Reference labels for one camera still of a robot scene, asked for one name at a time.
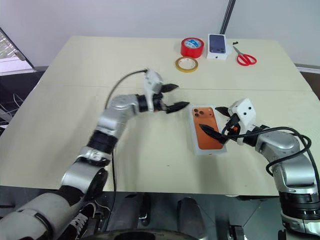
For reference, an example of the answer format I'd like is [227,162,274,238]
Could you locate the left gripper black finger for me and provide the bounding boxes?
[161,83,180,94]
[166,101,191,115]

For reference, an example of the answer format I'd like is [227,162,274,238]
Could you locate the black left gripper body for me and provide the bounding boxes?
[152,92,168,114]

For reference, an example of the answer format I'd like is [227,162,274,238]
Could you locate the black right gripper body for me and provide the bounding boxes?
[224,113,242,144]

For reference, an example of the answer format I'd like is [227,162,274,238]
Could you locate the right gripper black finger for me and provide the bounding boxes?
[199,123,229,145]
[215,106,231,117]

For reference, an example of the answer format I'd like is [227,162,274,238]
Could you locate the orange smartphone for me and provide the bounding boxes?
[190,106,225,151]

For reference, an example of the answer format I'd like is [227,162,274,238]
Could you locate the orange phone box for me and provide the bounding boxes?
[187,104,229,157]

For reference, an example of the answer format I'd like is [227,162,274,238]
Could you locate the yellow tape roll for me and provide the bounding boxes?
[174,56,199,74]

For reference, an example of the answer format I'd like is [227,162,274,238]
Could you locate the red tape roll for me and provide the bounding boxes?
[180,37,205,59]

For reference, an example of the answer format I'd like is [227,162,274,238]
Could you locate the black shoe white stripes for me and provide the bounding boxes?
[65,201,99,237]

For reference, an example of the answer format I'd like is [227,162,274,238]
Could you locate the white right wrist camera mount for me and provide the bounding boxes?
[228,97,258,146]

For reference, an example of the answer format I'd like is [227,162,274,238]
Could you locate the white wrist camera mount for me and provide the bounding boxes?
[228,97,258,146]
[143,69,165,111]

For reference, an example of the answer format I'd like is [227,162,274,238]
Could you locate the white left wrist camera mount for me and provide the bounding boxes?
[143,69,165,111]

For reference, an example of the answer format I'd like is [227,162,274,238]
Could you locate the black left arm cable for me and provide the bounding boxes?
[104,69,149,232]

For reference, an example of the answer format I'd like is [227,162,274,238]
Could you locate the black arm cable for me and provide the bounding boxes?
[221,126,317,177]
[104,69,149,232]

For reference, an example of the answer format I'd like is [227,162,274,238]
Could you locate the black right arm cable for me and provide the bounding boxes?
[221,126,317,177]

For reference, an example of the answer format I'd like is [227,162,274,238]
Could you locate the red handled scissors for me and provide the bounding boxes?
[232,44,258,67]

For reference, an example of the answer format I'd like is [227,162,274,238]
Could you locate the dark metal post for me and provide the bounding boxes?
[219,0,237,35]

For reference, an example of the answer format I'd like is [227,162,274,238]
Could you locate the black window frame bar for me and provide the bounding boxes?
[0,25,35,69]

